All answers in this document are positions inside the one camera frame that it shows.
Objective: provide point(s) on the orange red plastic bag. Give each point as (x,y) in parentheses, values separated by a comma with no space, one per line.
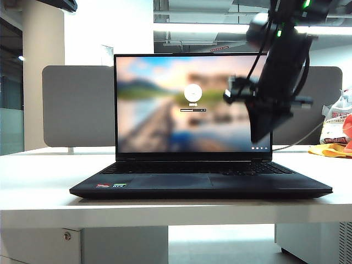
(348,134)

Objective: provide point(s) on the white plastic bag red print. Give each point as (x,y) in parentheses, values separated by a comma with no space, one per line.
(334,126)

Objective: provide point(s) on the silver divider bracket foot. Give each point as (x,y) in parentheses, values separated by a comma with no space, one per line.
(70,150)

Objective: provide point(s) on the yellow cloth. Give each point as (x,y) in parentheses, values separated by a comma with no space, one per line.
(327,152)

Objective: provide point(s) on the white drawer cabinet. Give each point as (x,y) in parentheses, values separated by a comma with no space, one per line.
(115,246)

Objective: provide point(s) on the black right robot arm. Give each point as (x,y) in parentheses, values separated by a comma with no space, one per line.
(286,60)

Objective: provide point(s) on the red ceiling sign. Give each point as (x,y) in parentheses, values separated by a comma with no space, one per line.
(219,49)

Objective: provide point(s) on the white cabinet with vent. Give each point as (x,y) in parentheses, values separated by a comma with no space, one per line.
(310,239)

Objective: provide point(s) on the hanging ceiling lamp fixture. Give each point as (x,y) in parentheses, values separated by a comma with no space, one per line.
(189,42)

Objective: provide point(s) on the black laptop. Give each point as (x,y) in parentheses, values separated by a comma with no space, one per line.
(178,181)

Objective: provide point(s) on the grey fabric desk divider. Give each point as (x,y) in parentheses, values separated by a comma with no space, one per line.
(77,110)

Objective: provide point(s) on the paper notice on wall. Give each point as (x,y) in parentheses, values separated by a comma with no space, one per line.
(107,55)

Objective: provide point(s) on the round silver drawer lock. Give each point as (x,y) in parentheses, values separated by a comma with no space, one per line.
(66,235)

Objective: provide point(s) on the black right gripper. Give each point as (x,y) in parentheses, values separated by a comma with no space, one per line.
(269,101)

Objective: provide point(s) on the long ceiling light strip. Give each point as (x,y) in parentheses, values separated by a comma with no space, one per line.
(206,28)

